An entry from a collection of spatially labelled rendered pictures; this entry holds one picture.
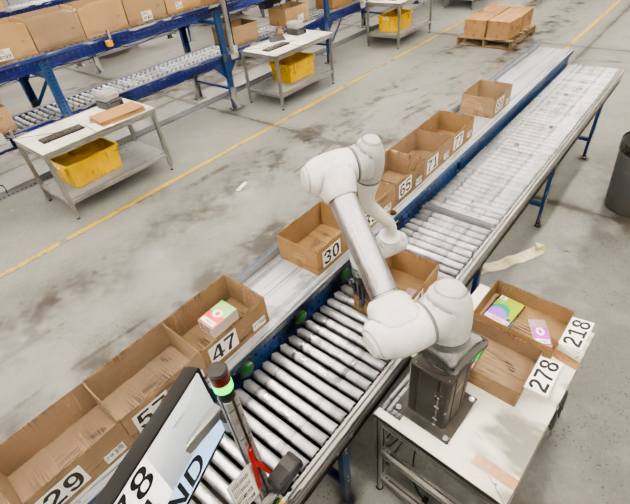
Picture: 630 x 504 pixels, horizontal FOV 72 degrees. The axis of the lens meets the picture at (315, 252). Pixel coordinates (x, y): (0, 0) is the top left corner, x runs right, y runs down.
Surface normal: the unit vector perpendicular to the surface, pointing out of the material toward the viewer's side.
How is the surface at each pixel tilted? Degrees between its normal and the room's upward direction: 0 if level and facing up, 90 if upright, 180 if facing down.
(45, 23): 89
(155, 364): 1
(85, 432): 1
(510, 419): 0
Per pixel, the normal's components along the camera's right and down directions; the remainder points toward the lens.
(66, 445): -0.09, -0.76
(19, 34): 0.76, 0.34
